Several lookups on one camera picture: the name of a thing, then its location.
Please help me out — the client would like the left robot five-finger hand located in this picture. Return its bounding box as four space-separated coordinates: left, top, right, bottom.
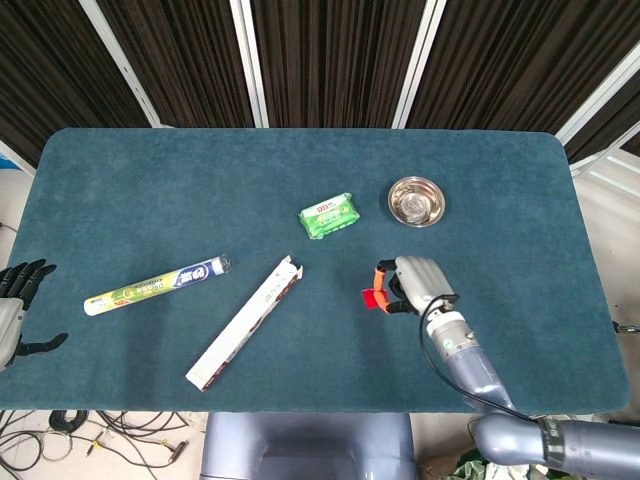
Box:
0 258 69 372

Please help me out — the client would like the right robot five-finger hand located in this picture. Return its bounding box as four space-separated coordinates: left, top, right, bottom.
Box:
372 256 459 316

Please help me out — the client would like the small stainless steel bowl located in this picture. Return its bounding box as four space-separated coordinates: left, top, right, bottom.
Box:
388 175 446 229

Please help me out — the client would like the green wrapped soap pack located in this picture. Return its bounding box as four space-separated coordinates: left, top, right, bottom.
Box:
298 192 361 241

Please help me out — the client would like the blue fabric table cover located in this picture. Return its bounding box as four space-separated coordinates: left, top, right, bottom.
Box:
0 127 631 416

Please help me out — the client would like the long white baking paper box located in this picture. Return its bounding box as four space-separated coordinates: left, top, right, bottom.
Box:
184 255 305 393

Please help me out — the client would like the blue-grey robot torso base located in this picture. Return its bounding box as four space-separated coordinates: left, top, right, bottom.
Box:
199 412 419 480

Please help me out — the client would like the crumpled green white bag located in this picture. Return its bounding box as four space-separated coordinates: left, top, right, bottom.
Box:
457 447 549 480

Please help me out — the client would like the dark slatted screen panel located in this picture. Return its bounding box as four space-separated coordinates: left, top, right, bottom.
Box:
0 0 156 169
94 0 256 129
567 64 640 164
249 0 426 129
409 0 640 134

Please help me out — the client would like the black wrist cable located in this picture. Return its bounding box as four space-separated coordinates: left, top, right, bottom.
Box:
418 293 534 421

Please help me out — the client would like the coiled black cable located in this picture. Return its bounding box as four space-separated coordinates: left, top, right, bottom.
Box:
48 409 90 432

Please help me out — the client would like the black floor cable tangle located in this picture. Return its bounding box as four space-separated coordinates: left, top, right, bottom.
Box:
0 410 201 471

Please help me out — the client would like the white screen base rail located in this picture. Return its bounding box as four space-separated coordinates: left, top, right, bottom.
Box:
569 147 640 187

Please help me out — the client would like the white screen frame post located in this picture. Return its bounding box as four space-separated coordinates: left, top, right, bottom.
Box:
229 0 270 129
392 0 448 130
554 47 640 146
78 0 174 129

